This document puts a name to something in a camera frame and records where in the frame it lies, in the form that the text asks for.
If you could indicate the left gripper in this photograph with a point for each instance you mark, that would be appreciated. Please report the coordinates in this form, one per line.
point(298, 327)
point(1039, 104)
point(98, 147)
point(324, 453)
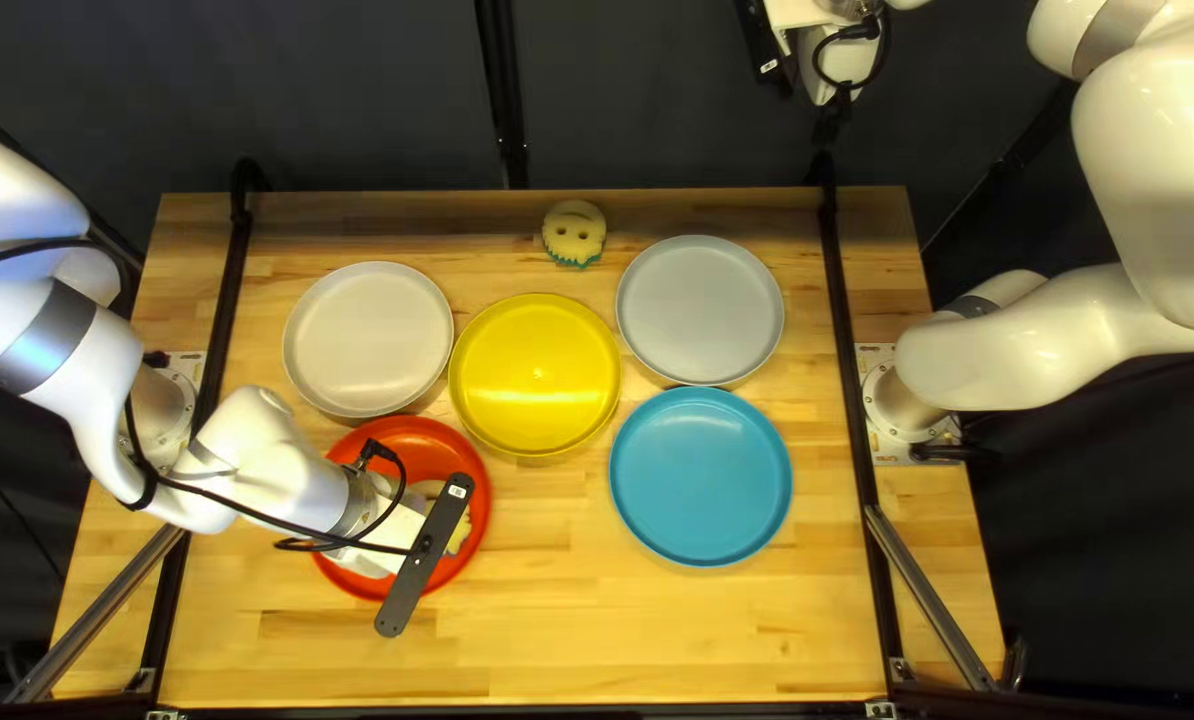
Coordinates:
point(392, 535)

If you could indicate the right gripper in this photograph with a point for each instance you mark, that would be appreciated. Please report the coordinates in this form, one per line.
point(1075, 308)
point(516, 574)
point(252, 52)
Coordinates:
point(842, 70)

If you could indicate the yellow sponge blue backing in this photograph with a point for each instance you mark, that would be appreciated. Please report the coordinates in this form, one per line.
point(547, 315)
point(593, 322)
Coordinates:
point(460, 530)

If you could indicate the yellow sponge green backing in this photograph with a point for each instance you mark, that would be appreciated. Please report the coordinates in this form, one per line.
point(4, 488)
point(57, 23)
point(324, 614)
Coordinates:
point(574, 230)

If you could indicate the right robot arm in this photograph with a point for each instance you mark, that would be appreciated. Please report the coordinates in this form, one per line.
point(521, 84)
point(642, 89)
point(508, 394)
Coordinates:
point(1147, 180)

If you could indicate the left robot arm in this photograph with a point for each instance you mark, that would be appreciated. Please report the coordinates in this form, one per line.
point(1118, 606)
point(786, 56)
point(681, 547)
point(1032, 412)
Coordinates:
point(47, 340)

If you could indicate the orange round plate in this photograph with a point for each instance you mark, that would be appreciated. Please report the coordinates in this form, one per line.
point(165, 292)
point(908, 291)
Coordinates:
point(437, 450)

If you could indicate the grey round plate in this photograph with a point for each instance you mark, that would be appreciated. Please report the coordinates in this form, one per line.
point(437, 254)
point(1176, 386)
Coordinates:
point(367, 340)
point(699, 310)

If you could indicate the yellow round plate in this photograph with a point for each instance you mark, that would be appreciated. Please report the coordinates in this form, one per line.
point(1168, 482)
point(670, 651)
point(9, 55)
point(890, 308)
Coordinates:
point(537, 375)

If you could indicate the teal round plate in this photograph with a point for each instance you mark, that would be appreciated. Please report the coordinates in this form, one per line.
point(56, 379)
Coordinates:
point(699, 475)

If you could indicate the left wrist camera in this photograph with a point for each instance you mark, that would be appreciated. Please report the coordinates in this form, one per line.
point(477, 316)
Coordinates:
point(437, 540)

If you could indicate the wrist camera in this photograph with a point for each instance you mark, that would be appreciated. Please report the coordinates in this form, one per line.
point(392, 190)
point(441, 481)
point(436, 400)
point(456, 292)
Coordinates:
point(437, 540)
point(762, 45)

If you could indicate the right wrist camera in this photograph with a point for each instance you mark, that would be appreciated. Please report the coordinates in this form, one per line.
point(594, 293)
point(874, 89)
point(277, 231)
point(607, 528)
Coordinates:
point(762, 45)

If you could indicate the black frame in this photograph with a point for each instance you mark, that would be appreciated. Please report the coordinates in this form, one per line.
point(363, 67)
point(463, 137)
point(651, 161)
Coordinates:
point(502, 100)

